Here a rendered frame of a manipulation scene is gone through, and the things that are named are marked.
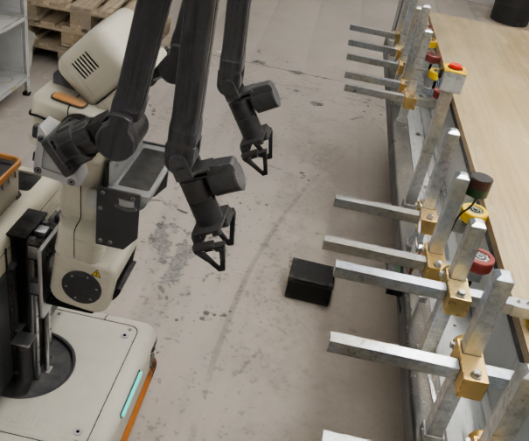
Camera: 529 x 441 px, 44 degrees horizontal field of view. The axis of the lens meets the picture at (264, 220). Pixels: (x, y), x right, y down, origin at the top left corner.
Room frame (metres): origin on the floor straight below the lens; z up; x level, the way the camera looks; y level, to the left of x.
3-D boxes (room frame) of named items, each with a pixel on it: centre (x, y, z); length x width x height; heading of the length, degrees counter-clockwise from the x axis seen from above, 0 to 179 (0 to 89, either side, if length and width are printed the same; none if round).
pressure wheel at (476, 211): (1.72, -0.61, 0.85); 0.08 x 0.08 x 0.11
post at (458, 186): (1.51, -0.48, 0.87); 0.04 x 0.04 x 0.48; 88
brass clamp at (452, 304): (1.24, -0.47, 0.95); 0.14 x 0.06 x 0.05; 178
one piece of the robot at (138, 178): (1.36, 0.34, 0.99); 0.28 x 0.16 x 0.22; 177
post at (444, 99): (2.02, -0.50, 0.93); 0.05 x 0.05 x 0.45; 88
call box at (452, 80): (2.02, -0.50, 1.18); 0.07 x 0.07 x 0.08; 88
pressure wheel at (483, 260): (1.47, -0.58, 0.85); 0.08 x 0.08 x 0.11
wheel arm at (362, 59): (3.22, -0.47, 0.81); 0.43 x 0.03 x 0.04; 88
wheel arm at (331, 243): (1.48, -0.39, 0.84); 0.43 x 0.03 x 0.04; 88
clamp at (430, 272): (1.49, -0.48, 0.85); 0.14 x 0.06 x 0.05; 178
